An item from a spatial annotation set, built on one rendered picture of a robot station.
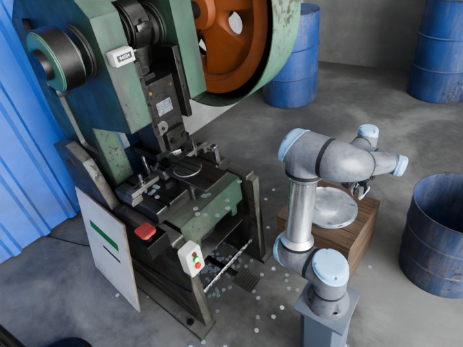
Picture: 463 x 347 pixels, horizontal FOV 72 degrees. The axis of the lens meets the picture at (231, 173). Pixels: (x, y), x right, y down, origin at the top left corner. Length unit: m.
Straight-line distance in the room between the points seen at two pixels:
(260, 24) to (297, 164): 0.57
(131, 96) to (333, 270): 0.87
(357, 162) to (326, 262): 0.38
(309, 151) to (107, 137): 0.90
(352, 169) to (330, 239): 0.77
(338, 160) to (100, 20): 0.77
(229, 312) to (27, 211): 1.49
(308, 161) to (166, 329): 1.25
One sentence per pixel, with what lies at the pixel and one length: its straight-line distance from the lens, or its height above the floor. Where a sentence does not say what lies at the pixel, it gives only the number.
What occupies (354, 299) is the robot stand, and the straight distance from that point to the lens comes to 1.34.
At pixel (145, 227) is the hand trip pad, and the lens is 1.23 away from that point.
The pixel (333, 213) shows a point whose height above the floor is 0.37.
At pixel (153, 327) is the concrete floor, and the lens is 1.89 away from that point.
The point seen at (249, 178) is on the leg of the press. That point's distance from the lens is 1.54.
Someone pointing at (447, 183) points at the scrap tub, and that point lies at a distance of 1.97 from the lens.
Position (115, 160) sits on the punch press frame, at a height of 0.82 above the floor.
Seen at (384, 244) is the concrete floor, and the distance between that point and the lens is 2.13.
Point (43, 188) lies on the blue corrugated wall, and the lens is 2.54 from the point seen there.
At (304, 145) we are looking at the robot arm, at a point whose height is 1.08.
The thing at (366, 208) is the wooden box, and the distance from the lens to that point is 1.80.
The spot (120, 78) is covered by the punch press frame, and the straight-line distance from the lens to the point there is 1.11.
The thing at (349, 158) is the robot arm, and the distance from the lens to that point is 0.90.
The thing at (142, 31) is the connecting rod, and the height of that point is 1.35.
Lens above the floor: 1.59
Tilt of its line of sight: 37 degrees down
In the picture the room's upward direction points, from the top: 9 degrees counter-clockwise
